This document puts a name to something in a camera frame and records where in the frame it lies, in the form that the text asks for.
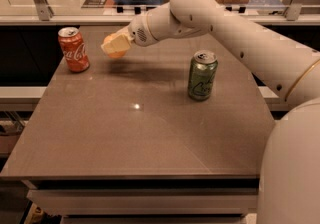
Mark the grey table drawer front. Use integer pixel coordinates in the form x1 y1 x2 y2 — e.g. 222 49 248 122
27 189 258 216

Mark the orange fruit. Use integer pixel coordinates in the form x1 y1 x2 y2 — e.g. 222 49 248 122
101 34 130 58

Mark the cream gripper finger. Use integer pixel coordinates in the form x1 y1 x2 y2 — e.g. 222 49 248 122
101 33 133 54
115 25 130 34

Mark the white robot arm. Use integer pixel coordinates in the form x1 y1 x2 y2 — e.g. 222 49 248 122
101 0 320 224

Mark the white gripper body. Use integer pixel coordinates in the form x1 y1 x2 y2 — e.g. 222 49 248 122
128 15 157 47

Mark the red coca-cola can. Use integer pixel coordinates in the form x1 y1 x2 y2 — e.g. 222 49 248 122
58 27 90 73

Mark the green soda can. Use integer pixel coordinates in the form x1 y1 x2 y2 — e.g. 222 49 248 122
188 50 218 101

